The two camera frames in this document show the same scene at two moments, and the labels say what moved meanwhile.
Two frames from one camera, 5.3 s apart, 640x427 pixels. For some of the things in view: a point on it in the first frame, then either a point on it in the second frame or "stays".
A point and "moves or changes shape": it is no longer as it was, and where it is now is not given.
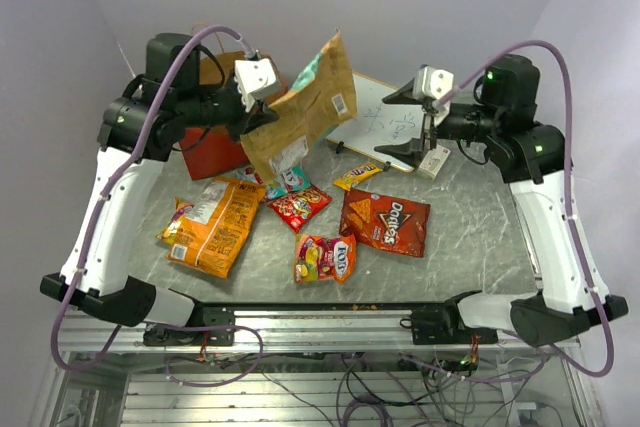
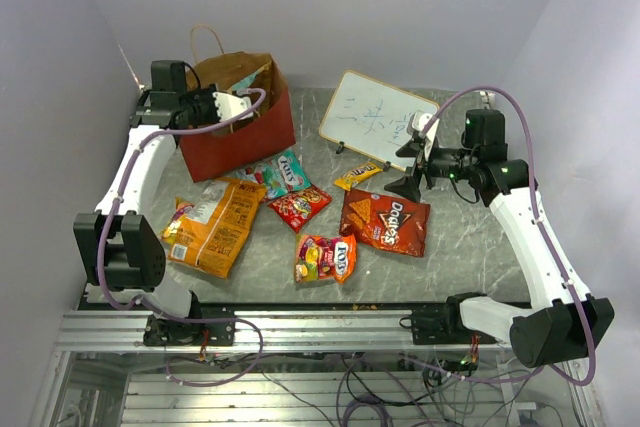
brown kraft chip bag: (320, 101) moves or changes shape
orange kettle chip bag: (218, 225) stays
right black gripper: (412, 150) -> (408, 186)
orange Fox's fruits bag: (318, 257) stays
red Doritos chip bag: (385, 221) stays
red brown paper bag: (248, 85) stays
